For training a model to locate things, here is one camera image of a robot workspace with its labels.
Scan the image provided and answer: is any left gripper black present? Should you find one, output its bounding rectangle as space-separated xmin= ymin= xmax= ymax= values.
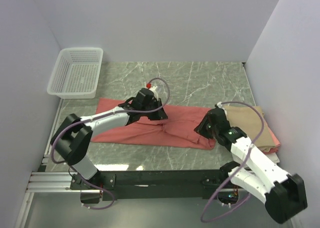
xmin=141 ymin=98 xmax=168 ymax=121

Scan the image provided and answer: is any red t-shirt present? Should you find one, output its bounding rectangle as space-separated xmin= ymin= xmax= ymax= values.
xmin=92 ymin=105 xmax=216 ymax=150

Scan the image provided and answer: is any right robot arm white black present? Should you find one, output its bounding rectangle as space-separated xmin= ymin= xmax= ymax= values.
xmin=195 ymin=105 xmax=308 ymax=224

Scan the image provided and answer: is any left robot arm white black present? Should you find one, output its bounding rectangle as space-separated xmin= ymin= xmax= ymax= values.
xmin=50 ymin=86 xmax=168 ymax=189

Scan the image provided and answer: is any folded tan t-shirt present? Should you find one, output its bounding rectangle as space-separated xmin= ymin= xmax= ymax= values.
xmin=224 ymin=105 xmax=274 ymax=149

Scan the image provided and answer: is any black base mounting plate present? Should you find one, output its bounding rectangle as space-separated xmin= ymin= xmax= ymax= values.
xmin=69 ymin=169 xmax=241 ymax=204

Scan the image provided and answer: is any white plastic basket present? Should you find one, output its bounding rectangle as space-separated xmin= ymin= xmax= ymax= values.
xmin=46 ymin=47 xmax=104 ymax=99

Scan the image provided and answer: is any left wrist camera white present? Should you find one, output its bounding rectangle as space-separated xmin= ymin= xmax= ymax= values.
xmin=146 ymin=83 xmax=159 ymax=99

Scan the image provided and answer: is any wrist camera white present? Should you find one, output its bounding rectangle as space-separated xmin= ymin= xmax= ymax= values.
xmin=215 ymin=102 xmax=224 ymax=109
xmin=146 ymin=83 xmax=159 ymax=99

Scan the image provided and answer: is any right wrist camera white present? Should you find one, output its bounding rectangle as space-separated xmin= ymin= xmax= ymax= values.
xmin=215 ymin=102 xmax=224 ymax=109

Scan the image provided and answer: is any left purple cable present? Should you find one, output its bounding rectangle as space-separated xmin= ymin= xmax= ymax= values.
xmin=50 ymin=77 xmax=172 ymax=210

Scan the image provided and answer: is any aluminium rail frame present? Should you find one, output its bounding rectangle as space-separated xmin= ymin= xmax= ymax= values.
xmin=13 ymin=97 xmax=83 ymax=228

